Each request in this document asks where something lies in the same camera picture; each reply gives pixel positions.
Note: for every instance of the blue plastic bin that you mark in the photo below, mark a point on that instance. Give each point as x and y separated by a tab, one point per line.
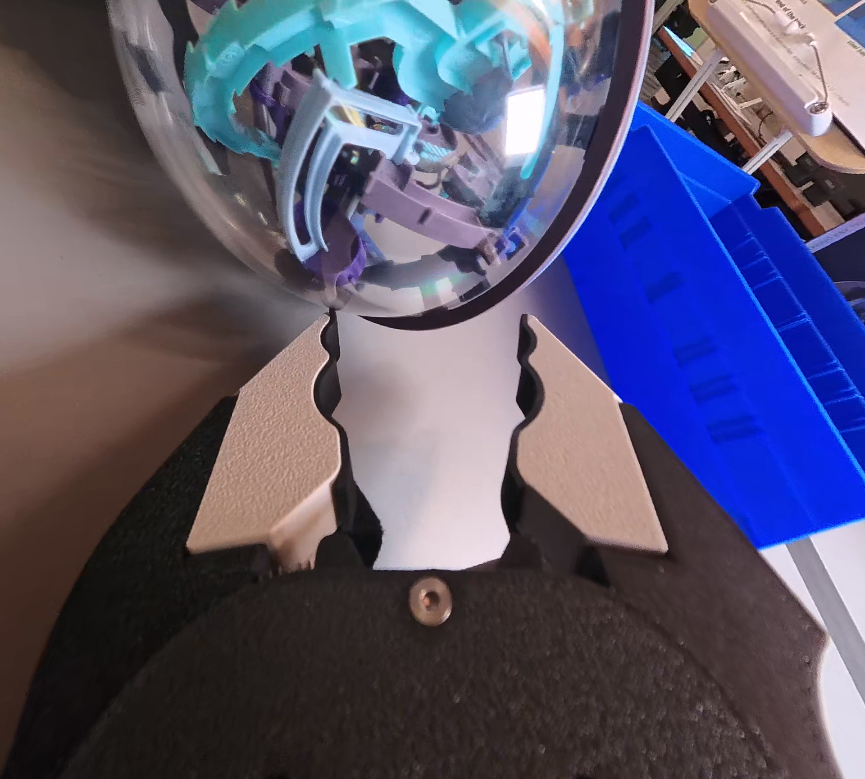
730	347

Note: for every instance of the clear maze ball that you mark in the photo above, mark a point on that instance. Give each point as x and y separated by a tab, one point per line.
379	104

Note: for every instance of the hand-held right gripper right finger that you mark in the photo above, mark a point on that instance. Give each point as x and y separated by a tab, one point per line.
588	468

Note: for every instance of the instruction sheet clipboard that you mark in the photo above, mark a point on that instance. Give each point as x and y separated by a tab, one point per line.
798	9

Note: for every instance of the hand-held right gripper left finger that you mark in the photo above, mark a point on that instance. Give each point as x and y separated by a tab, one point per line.
264	468

